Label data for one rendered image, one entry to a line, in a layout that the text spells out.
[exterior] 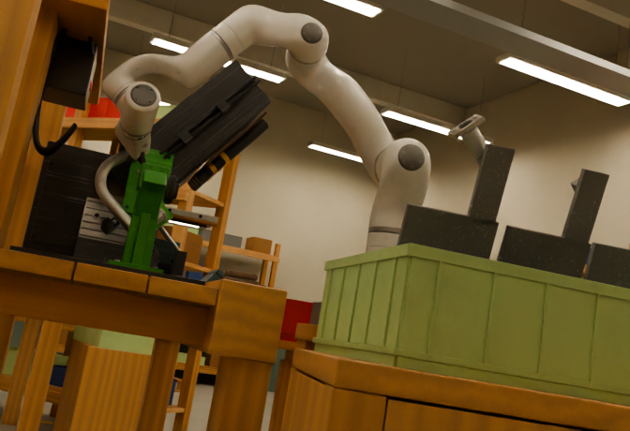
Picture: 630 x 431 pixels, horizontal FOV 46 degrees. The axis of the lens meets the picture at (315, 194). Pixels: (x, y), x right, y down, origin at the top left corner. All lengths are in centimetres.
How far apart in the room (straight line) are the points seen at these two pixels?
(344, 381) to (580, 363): 38
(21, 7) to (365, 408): 104
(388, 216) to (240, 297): 49
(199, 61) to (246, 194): 995
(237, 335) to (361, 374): 59
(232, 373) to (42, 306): 40
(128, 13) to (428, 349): 890
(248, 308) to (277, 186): 1051
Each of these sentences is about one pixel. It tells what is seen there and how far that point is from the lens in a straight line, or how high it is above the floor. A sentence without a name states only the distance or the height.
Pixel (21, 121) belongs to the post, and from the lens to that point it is 193.
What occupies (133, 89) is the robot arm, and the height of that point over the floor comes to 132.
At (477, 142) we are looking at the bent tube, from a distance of 121.
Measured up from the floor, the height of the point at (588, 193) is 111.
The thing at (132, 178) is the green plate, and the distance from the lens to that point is 216.
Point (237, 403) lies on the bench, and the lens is 153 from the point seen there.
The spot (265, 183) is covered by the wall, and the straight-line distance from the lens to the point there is 1194.
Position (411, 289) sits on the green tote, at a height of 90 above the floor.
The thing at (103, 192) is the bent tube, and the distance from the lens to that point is 206.
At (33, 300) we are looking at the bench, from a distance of 157.
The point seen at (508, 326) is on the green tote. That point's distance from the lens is 111.
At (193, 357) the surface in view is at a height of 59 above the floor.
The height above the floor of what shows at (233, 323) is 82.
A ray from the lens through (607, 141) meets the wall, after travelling 896.
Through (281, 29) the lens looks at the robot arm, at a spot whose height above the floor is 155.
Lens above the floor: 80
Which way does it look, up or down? 11 degrees up
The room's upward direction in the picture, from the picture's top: 10 degrees clockwise
